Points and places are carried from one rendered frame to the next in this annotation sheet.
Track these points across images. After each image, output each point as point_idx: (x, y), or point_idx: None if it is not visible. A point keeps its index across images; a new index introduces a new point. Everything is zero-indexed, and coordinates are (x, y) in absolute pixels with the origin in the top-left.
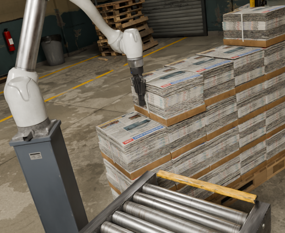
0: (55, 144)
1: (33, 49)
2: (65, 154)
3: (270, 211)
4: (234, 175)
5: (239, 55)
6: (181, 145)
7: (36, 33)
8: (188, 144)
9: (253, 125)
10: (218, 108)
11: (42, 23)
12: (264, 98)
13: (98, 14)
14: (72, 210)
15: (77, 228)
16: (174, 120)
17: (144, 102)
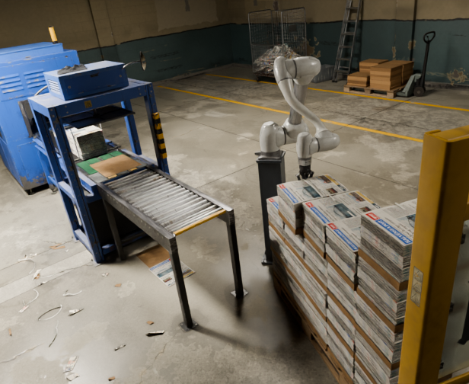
0: (265, 168)
1: (291, 111)
2: (275, 180)
3: (169, 242)
4: (322, 333)
5: (339, 230)
6: (288, 241)
7: None
8: (292, 248)
9: (342, 320)
10: (312, 251)
11: (297, 98)
12: (354, 310)
13: (298, 110)
14: (262, 209)
15: (263, 221)
16: (281, 216)
17: None
